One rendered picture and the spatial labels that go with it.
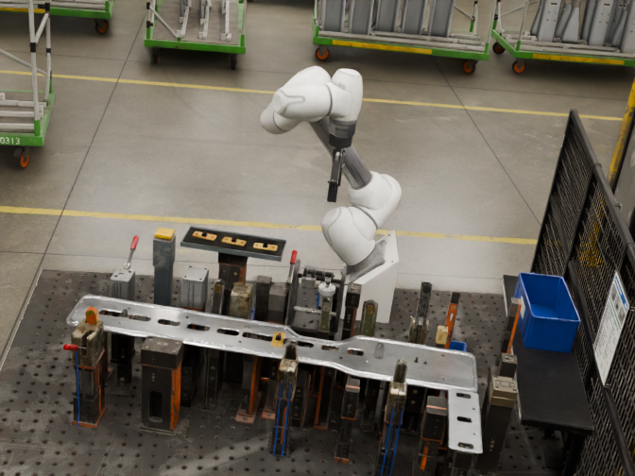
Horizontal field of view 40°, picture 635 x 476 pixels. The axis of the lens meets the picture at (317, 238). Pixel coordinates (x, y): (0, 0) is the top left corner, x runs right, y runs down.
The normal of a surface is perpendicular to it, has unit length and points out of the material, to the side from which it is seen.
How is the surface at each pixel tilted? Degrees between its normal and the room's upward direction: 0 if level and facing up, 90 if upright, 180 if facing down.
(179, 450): 0
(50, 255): 0
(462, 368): 0
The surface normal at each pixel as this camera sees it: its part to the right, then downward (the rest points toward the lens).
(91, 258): 0.11, -0.88
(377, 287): -0.02, 0.46
